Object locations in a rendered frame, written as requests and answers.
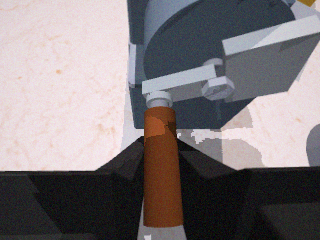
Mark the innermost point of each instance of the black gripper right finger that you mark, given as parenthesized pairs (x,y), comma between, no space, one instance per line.
(220,203)

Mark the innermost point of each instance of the grey hollow cylinder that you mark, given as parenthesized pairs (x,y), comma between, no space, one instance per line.
(313,146)

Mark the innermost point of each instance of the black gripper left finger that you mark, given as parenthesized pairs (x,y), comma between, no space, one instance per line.
(106,202)

